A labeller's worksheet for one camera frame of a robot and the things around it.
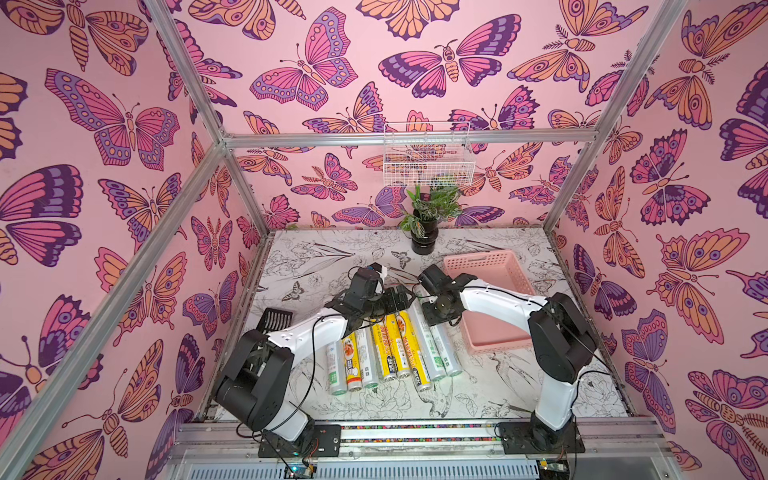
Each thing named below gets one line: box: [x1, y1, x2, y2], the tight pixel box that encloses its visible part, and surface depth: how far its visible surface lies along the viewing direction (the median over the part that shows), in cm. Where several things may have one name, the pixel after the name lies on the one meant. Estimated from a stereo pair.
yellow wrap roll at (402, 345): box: [392, 311, 413, 379], surface depth 89 cm
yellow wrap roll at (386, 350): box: [372, 320, 398, 382], surface depth 87 cm
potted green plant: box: [400, 186, 462, 255], surface depth 97 cm
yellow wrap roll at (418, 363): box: [396, 310, 433, 392], surface depth 87 cm
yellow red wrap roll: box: [343, 332, 363, 392], surface depth 85 cm
